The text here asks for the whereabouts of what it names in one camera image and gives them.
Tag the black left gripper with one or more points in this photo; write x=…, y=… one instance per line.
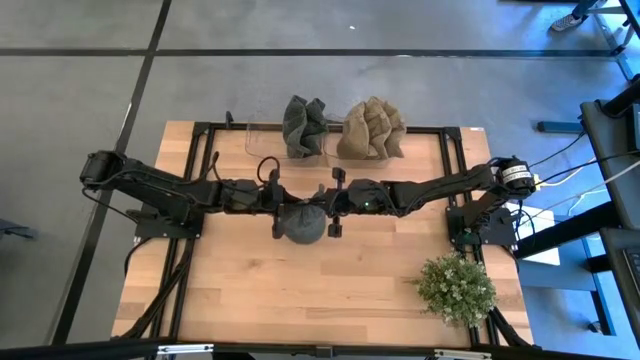
x=265, y=197

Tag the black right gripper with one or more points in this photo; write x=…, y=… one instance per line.
x=345, y=202

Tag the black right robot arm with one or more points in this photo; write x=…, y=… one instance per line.
x=440, y=187

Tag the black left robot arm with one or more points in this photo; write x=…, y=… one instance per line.
x=150, y=182

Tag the clear plastic bin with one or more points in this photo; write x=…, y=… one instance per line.
x=330, y=160
x=260, y=145

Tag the green artificial plant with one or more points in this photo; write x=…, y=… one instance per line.
x=457, y=290

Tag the white power strip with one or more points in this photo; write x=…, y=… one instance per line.
x=538, y=181

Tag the blue floor bar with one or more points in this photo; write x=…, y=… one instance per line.
x=560, y=127

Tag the grey chair base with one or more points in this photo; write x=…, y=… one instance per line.
x=15, y=230

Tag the person's shoe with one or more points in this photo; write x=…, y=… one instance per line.
x=567, y=22

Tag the person's leg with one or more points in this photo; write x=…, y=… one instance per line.
x=582, y=7

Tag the black keyboard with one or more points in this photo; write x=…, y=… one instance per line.
x=634, y=270

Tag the black aluminium table frame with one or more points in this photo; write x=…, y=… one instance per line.
x=430, y=130

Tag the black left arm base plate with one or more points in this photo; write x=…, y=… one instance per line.
x=150, y=231

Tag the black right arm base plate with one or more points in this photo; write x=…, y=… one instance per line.
x=500, y=235

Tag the silver metal bracket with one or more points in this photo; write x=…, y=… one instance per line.
x=185, y=349
x=462, y=355

